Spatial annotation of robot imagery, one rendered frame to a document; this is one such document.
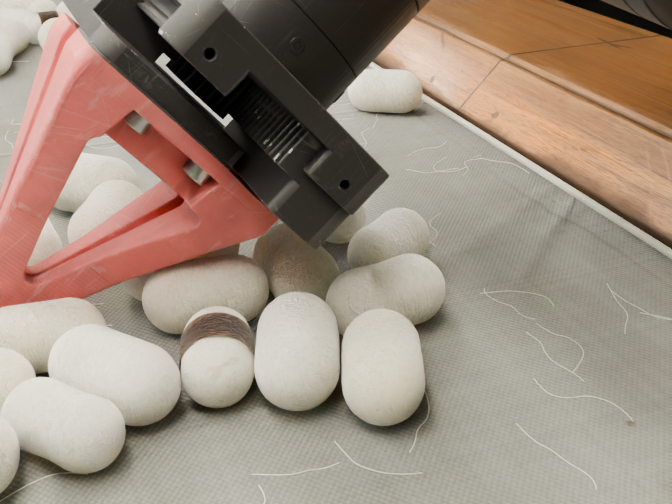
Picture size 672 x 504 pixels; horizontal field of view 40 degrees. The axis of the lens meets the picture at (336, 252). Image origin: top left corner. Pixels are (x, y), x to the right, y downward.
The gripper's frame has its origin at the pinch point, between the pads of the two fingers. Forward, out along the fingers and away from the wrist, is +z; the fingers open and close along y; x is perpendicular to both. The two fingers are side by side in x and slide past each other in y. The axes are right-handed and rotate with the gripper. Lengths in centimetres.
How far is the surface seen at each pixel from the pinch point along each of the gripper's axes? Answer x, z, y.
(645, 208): 14.3, -14.8, 0.7
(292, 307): 3.9, -5.1, 4.6
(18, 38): 2.2, -1.9, -31.4
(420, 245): 8.3, -8.6, 0.8
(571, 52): 16.1, -20.0, -11.3
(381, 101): 11.8, -12.4, -13.2
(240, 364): 3.4, -3.4, 5.4
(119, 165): 2.6, -3.4, -7.2
